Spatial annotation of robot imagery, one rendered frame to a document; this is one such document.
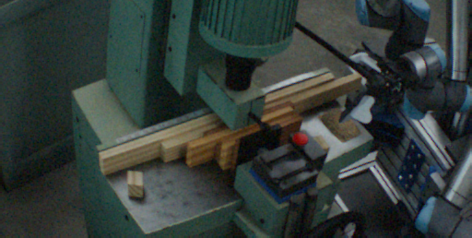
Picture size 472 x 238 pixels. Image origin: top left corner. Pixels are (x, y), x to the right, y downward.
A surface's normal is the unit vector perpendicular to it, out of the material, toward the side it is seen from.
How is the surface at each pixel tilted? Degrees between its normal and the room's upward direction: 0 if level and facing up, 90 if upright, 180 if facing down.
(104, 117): 0
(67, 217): 0
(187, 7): 90
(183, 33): 90
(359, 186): 0
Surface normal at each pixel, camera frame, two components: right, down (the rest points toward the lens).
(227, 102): -0.82, 0.29
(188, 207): 0.12, -0.76
